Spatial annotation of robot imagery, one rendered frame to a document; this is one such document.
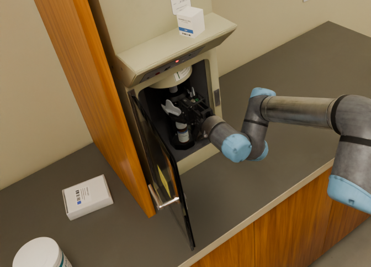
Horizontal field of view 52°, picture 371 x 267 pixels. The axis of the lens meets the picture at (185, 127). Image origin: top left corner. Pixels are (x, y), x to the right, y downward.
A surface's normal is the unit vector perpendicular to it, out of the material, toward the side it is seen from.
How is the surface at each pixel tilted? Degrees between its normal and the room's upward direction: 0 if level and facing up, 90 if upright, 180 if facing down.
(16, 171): 90
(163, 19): 90
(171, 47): 0
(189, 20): 90
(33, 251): 0
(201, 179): 0
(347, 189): 46
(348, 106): 39
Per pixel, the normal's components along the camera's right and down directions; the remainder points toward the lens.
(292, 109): -0.87, -0.15
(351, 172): -0.62, -0.18
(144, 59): -0.14, -0.73
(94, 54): 0.54, 0.51
